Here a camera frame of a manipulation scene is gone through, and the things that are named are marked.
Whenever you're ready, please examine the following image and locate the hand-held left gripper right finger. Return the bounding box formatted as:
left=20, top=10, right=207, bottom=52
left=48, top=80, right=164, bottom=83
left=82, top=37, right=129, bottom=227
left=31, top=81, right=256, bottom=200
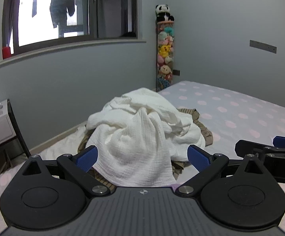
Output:
left=176, top=144, right=265, bottom=198

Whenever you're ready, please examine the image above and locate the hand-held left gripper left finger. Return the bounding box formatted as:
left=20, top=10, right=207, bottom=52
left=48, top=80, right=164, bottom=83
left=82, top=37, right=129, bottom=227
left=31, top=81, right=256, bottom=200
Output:
left=22, top=145, right=111, bottom=198

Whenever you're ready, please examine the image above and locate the white crinkled cloth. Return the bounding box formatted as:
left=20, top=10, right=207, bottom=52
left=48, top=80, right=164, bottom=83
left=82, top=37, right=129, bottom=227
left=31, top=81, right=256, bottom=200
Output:
left=86, top=87, right=206, bottom=188

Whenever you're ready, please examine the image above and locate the brown striped garment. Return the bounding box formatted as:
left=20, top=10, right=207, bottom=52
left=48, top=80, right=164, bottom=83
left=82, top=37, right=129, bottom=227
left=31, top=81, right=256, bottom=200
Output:
left=77, top=108, right=213, bottom=188

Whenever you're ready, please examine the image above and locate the bed with polka dot sheet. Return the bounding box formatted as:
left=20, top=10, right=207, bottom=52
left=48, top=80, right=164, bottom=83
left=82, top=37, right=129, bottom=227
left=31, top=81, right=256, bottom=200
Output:
left=0, top=80, right=285, bottom=236

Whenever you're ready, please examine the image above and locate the clear tube of plush toys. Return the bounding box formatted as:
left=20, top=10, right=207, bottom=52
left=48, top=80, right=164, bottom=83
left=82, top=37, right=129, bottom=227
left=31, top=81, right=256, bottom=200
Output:
left=155, top=21, right=175, bottom=92

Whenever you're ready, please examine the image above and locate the panda plush toy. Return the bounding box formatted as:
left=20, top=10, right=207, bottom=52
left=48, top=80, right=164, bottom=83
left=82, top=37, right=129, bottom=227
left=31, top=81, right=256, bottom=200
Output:
left=155, top=4, right=175, bottom=22

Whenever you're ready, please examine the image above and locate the dark hanging garment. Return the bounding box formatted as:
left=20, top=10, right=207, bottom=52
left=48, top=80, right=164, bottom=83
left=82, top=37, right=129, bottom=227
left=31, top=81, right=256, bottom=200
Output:
left=50, top=0, right=78, bottom=29

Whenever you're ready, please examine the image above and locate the grey wall plate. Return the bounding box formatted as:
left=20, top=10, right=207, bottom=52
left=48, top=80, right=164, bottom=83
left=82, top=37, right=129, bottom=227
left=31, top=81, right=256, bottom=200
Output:
left=249, top=40, right=277, bottom=54

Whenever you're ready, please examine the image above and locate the window with dark frame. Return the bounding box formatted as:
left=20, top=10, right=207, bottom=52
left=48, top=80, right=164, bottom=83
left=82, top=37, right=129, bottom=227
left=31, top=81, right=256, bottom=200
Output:
left=0, top=0, right=147, bottom=70

